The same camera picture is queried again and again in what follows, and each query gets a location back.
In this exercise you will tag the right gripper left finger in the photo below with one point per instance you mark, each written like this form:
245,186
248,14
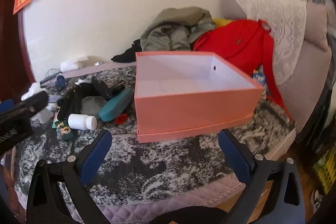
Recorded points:
45,203

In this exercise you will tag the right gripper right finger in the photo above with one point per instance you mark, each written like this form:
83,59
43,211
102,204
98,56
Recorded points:
284,204

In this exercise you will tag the black bag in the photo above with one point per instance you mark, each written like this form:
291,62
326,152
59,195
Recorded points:
71,100

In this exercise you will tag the white pill bottle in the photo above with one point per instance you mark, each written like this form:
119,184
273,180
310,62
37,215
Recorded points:
82,122

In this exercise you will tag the small red cap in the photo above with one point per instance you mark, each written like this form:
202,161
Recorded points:
122,118

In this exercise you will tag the teal glasses case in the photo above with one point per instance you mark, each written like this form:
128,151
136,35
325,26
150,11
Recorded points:
116,105

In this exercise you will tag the crumpled white tissue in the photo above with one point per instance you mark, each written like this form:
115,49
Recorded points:
35,88

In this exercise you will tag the dark red wooden door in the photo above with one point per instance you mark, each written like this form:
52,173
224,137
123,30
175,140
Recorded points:
16,72

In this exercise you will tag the black power strip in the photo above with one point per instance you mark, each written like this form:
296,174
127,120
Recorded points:
49,78

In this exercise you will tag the blue plastic massager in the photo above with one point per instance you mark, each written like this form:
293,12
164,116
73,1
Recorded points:
60,82

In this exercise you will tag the lilac quilted mattress cover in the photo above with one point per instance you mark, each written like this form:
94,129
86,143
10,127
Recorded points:
157,202

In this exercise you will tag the white paper roll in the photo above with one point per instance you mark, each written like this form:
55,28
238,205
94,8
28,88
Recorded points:
68,66

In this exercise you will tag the blue white small packet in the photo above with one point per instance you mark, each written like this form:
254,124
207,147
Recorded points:
259,77

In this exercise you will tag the black garment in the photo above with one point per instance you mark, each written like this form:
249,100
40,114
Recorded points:
129,55

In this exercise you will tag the pink cardboard box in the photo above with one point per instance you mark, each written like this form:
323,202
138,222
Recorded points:
179,93

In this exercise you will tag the red jacket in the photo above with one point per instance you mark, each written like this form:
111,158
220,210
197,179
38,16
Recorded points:
246,44

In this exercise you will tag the grey green jacket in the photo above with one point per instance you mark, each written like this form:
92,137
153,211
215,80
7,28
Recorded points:
176,29

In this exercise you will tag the white lace pillow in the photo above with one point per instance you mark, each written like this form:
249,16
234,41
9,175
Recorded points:
287,21

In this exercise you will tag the yellow cloth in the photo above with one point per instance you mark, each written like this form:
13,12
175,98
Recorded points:
221,22

